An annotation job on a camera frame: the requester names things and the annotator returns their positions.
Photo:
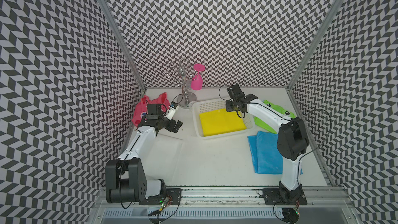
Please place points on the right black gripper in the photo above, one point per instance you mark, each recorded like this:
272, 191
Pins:
228, 108

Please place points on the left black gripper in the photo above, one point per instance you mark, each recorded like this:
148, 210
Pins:
170, 127

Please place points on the yellow raincoat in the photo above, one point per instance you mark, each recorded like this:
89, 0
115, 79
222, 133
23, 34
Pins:
221, 122

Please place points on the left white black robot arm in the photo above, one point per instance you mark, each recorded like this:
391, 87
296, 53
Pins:
125, 178

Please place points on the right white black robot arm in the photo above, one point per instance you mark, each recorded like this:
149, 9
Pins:
292, 140

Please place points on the pink bunny folded raincoat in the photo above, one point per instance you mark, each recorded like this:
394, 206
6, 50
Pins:
141, 107

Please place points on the green frog folded raincoat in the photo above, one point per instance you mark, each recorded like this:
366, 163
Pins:
269, 116

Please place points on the blue folded raincoat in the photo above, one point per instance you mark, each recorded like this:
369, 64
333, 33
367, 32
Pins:
265, 156

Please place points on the pink silicone wine glass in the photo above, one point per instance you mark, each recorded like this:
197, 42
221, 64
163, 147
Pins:
197, 80

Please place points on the chrome glass holder stand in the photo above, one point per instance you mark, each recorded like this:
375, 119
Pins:
182, 68

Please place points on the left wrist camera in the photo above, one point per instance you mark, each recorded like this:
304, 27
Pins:
172, 110

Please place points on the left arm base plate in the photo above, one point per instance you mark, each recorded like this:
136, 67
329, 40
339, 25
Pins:
173, 194

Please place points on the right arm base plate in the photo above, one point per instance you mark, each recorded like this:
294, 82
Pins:
285, 197

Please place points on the aluminium front rail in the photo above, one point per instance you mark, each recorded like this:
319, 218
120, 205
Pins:
253, 197

